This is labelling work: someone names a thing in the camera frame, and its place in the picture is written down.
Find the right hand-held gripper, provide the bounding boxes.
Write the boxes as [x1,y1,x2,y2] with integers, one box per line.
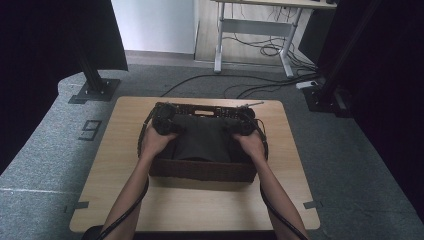
[229,101,265,137]

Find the white power strip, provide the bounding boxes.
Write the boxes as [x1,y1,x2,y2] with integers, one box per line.
[295,80,319,90]

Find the desk with white legs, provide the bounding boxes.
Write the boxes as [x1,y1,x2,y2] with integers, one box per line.
[211,0,338,79]

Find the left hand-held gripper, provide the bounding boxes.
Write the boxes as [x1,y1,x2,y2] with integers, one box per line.
[151,101,183,136]

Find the left hand-held gripper black cable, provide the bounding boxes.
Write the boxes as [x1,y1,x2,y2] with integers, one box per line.
[95,105,159,240]

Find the grey tape strip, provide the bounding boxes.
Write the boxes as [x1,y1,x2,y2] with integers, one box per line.
[302,199,324,210]
[63,200,90,214]

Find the black metal stand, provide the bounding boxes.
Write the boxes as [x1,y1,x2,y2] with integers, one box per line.
[68,49,122,104]
[302,0,383,118]

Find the black cable bundle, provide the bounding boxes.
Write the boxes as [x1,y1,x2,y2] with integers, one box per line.
[222,33,318,73]

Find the dark grey skirt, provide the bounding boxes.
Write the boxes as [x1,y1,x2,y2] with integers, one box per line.
[173,113,234,163]

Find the hand-held gripper black cable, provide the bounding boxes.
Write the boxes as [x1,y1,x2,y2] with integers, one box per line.
[95,105,159,240]
[246,111,309,240]

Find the brown woven basket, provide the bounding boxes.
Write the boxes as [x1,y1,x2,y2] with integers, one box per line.
[138,101,268,184]

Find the person's right hand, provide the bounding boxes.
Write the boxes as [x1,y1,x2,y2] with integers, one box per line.
[231,129,268,164]

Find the right hand-held gripper black cable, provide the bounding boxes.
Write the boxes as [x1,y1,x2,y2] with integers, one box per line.
[246,111,309,240]

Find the black curtain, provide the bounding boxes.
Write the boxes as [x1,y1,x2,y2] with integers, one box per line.
[0,0,129,176]
[316,0,424,219]

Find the person's left hand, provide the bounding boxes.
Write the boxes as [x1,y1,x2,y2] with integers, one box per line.
[140,123,179,162]

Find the person's left leg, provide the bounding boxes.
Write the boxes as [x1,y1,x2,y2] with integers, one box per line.
[81,225,104,240]

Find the long black floor cable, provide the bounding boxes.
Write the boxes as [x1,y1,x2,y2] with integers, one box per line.
[159,73,321,98]

